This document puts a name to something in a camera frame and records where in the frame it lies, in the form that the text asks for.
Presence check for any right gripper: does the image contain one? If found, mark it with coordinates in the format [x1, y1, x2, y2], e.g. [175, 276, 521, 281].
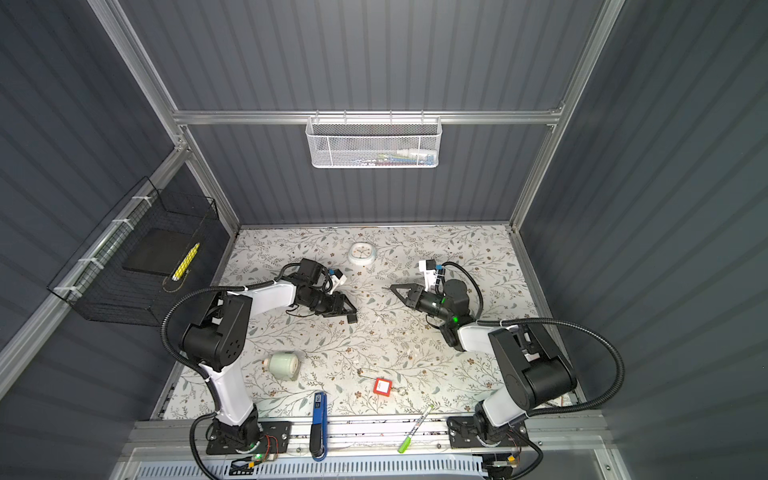
[393, 285, 454, 325]

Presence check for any white wire basket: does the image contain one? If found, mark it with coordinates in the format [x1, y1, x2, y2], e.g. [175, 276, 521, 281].
[305, 116, 443, 169]

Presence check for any red padlock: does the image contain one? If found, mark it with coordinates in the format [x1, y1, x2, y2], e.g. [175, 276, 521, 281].
[373, 378, 393, 397]

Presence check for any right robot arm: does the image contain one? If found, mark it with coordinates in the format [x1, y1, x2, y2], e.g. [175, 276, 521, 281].
[389, 279, 577, 445]

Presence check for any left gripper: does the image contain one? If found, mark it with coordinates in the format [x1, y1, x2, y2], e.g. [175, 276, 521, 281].
[303, 289, 357, 317]

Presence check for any white vent strip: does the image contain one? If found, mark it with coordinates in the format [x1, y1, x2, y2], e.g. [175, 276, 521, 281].
[134, 457, 487, 480]

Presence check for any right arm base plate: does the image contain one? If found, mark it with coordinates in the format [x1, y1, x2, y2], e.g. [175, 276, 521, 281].
[446, 416, 529, 449]

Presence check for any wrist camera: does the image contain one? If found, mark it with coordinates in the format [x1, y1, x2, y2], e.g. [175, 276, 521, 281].
[418, 259, 443, 293]
[329, 269, 347, 291]

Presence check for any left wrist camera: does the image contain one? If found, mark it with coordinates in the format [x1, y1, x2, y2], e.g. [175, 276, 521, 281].
[329, 269, 347, 291]

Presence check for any pale green cup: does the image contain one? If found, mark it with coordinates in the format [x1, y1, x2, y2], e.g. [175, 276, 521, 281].
[262, 352, 300, 381]

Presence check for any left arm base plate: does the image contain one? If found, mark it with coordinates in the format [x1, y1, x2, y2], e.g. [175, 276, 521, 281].
[205, 419, 292, 455]

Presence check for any blue utility knife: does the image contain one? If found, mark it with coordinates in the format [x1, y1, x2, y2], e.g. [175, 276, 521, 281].
[309, 391, 328, 462]

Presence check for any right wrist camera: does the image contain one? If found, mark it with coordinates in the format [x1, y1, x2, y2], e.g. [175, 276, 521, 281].
[418, 259, 443, 293]

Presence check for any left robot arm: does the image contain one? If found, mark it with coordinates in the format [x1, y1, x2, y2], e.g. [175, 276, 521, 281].
[172, 259, 357, 445]

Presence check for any black wire basket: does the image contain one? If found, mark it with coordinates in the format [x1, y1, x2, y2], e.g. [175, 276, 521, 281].
[48, 184, 229, 327]

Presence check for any black pad in basket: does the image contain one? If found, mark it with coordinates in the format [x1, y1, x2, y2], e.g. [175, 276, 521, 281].
[122, 228, 192, 276]

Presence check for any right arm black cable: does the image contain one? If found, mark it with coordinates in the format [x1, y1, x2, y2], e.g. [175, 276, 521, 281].
[440, 261, 626, 418]

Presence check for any green marker pen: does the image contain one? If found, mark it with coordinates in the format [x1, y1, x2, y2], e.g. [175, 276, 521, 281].
[397, 405, 434, 454]

